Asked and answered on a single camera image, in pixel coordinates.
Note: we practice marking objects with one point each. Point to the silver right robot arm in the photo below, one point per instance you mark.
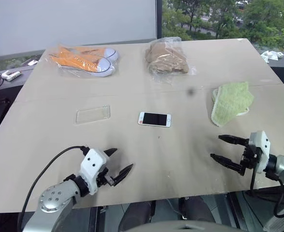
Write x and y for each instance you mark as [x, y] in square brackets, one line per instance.
[283, 183]

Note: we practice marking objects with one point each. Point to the bagged brown cloth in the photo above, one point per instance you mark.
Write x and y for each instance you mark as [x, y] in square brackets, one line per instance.
[167, 59]

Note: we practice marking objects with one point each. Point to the clear phone case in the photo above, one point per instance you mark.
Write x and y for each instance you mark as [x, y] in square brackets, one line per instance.
[93, 114]

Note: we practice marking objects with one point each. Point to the orange sneakers in bag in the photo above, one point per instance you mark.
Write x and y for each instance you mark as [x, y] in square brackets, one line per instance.
[88, 61]

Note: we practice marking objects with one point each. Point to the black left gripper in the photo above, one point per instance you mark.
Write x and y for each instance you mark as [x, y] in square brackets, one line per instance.
[104, 178]

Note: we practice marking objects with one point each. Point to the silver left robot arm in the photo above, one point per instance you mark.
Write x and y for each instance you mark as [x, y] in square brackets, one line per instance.
[55, 199]

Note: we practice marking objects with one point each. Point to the white power strip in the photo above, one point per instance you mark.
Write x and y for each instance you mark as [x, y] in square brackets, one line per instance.
[11, 75]

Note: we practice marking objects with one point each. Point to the white smartphone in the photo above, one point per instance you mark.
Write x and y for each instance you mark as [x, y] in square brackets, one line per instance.
[155, 119]

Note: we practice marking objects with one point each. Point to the green towel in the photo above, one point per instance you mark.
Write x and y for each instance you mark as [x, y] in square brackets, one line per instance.
[230, 104]

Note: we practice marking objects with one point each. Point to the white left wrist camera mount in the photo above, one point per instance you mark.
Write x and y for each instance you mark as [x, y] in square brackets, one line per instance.
[92, 164]

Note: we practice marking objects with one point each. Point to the small white device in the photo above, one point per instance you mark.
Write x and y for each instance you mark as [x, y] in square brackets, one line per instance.
[32, 62]

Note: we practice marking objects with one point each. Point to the dark rounded robot leg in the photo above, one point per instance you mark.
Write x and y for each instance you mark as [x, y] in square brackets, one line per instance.
[139, 214]
[198, 209]

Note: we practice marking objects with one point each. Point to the crumpled white paper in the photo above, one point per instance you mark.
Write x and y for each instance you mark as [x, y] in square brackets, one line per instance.
[272, 55]

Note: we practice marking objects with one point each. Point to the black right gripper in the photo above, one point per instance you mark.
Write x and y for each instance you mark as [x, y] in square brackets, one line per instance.
[250, 157]

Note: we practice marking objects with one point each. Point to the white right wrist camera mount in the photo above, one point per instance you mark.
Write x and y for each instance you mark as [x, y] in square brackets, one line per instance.
[261, 151]

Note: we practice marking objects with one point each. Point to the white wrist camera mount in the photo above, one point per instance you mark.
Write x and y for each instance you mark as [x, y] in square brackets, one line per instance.
[92, 164]
[261, 151]

